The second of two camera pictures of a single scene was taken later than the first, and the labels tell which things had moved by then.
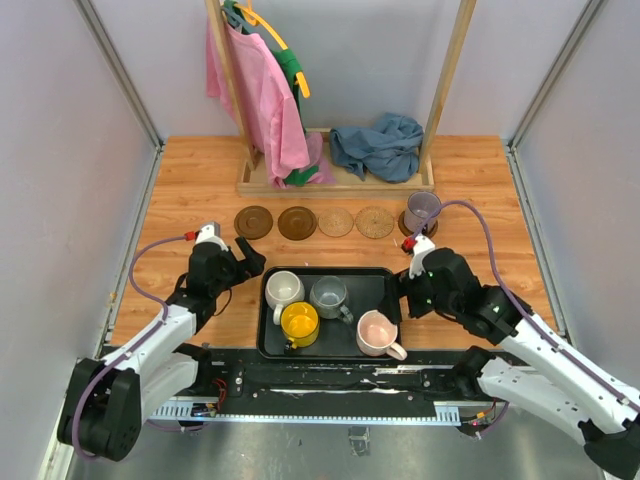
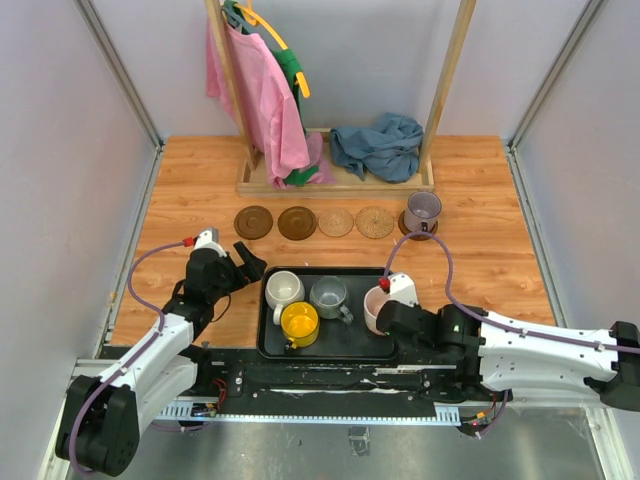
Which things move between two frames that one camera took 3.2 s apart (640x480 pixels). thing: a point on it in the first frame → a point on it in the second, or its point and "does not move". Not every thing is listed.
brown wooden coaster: (253, 222) does not move
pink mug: (376, 336) → (374, 298)
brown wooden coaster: (404, 229) does not move
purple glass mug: (420, 206) does not move
